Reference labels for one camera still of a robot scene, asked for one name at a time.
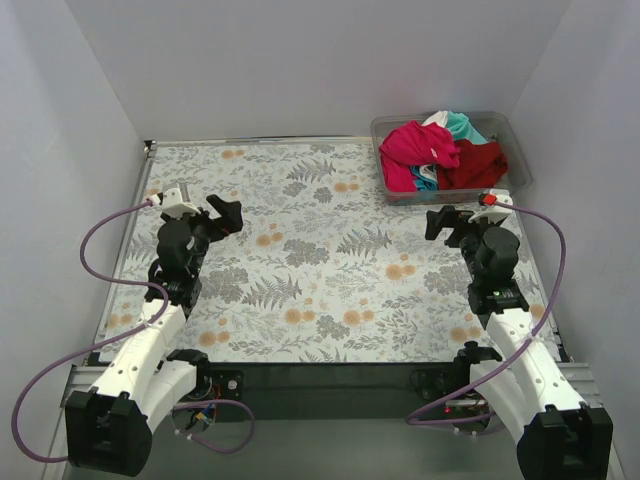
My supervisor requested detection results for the pink t shirt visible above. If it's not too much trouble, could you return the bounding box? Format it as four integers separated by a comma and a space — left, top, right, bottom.
378, 120, 459, 193

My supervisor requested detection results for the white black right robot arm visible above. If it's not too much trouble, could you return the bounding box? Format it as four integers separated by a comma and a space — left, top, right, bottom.
425, 194, 613, 479

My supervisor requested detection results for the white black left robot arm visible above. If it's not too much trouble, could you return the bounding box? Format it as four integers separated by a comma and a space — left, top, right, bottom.
65, 190, 243, 477

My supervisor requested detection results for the teal blue t shirt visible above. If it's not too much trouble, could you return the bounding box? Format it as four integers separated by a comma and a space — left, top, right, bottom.
410, 165, 439, 191

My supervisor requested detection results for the dark red t shirt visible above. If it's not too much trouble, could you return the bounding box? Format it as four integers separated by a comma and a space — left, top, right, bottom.
436, 139, 509, 190

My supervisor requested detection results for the clear plastic bin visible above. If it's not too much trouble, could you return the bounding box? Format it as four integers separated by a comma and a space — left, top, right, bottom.
370, 111, 532, 205

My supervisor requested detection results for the white and aqua t shirt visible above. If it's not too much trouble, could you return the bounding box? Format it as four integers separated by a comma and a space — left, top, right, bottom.
421, 110, 488, 145

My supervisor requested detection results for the floral patterned table mat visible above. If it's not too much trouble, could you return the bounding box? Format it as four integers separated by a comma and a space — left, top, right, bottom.
97, 140, 562, 364

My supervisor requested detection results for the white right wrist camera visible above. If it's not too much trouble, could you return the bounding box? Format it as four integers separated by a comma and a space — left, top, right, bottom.
469, 189, 513, 225

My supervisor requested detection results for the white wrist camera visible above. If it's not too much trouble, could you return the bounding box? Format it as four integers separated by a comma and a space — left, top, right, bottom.
148, 182, 199, 219
469, 189, 513, 225

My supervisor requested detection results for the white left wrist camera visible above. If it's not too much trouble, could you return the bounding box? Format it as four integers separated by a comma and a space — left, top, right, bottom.
148, 182, 199, 219

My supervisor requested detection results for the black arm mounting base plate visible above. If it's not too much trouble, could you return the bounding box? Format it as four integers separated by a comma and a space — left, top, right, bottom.
178, 360, 470, 420

